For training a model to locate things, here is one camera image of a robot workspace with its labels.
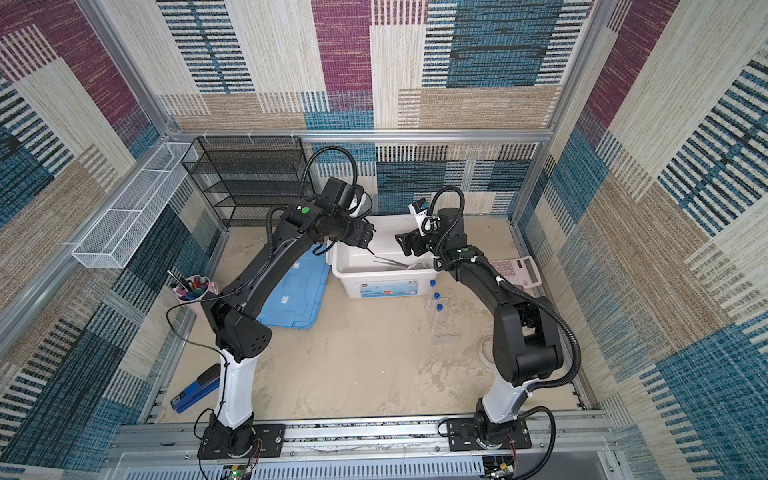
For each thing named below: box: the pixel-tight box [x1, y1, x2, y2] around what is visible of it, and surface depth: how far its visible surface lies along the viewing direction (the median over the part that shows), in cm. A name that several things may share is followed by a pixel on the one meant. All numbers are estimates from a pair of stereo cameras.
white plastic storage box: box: [326, 214, 440, 299], surface depth 94 cm
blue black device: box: [170, 363, 221, 414], surface depth 81 cm
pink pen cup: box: [167, 270, 218, 316], surface depth 91 cm
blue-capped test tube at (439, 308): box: [429, 303, 445, 337], surface depth 89 cm
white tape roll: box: [478, 335, 498, 369], surface depth 87 cm
